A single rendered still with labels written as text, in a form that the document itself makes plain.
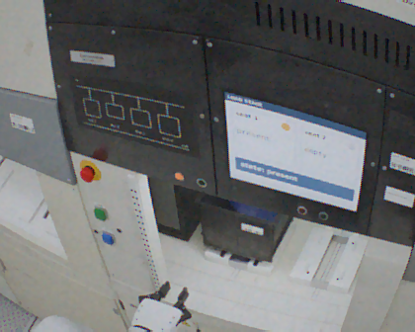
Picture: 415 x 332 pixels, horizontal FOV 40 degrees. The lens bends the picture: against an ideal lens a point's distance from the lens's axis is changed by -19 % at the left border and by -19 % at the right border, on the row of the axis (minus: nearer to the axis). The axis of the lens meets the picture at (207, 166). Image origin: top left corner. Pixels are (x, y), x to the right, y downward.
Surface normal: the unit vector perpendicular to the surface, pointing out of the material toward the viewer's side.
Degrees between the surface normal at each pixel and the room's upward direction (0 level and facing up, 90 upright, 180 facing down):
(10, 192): 0
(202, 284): 0
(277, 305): 0
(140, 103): 90
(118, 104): 90
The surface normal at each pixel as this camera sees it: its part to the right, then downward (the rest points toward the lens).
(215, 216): -0.42, 0.65
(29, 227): -0.07, -0.72
